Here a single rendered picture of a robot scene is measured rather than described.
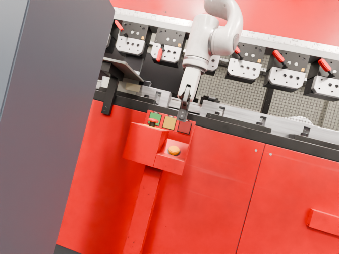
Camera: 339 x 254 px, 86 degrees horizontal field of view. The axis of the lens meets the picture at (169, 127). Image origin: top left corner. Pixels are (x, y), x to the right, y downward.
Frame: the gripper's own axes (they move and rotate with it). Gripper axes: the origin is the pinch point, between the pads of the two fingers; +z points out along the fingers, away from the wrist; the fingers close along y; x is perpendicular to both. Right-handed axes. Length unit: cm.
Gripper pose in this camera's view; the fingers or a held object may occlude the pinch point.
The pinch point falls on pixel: (182, 115)
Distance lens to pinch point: 61.4
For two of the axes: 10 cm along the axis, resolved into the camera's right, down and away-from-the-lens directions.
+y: -1.5, 0.6, -9.9
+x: 9.6, 2.5, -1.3
